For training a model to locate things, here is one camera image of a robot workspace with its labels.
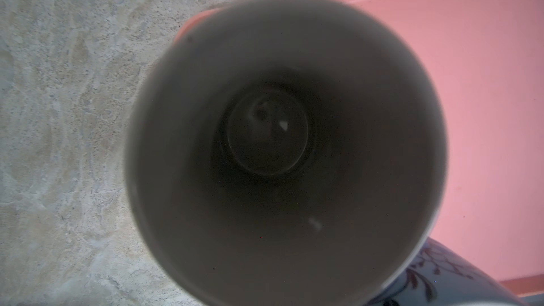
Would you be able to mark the grey metal mug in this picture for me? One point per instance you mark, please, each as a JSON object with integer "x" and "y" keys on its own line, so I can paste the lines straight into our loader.
{"x": 286, "y": 152}

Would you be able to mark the blue handled mug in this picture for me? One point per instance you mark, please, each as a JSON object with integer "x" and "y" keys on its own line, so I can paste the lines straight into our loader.
{"x": 438, "y": 276}

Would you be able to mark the pink silicone tray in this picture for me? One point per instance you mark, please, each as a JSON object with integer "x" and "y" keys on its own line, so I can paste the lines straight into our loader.
{"x": 486, "y": 61}

